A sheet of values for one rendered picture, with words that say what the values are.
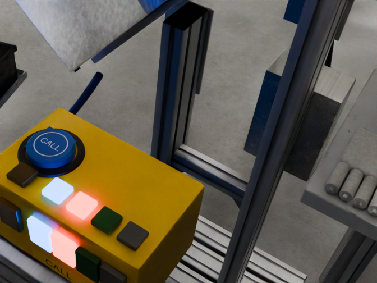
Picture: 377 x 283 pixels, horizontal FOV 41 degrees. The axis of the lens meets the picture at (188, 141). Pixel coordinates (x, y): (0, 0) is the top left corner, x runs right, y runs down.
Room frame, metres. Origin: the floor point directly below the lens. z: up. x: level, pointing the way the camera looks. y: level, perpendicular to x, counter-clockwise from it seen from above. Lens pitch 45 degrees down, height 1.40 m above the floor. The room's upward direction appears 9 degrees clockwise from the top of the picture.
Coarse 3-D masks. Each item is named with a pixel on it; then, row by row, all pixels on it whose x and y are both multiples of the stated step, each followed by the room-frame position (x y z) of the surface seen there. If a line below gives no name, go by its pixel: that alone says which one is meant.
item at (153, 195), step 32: (64, 128) 0.31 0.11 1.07; (96, 128) 0.32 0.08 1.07; (0, 160) 0.26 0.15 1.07; (96, 160) 0.28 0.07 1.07; (128, 160) 0.29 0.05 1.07; (0, 192) 0.24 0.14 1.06; (32, 192) 0.24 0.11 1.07; (96, 192) 0.25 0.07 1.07; (128, 192) 0.25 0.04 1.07; (160, 192) 0.26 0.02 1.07; (192, 192) 0.26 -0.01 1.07; (0, 224) 0.25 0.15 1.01; (64, 224) 0.21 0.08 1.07; (160, 224) 0.23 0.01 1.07; (192, 224) 0.26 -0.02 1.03; (96, 256) 0.20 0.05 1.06; (128, 256) 0.20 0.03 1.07; (160, 256) 0.21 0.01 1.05
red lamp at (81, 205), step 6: (72, 198) 0.23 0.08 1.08; (78, 198) 0.23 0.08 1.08; (84, 198) 0.24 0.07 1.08; (90, 198) 0.24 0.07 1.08; (66, 204) 0.23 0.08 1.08; (72, 204) 0.23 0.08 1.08; (78, 204) 0.23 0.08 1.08; (84, 204) 0.23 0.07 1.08; (90, 204) 0.23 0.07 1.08; (96, 204) 0.23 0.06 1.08; (72, 210) 0.22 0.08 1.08; (78, 210) 0.22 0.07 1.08; (84, 210) 0.22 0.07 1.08; (90, 210) 0.23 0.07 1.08; (78, 216) 0.22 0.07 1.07; (84, 216) 0.22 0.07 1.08
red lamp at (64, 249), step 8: (56, 232) 0.21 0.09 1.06; (56, 240) 0.21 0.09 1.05; (64, 240) 0.21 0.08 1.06; (56, 248) 0.21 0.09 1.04; (64, 248) 0.21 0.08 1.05; (72, 248) 0.20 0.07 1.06; (56, 256) 0.21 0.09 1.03; (64, 256) 0.21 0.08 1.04; (72, 256) 0.20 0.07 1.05; (72, 264) 0.20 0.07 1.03
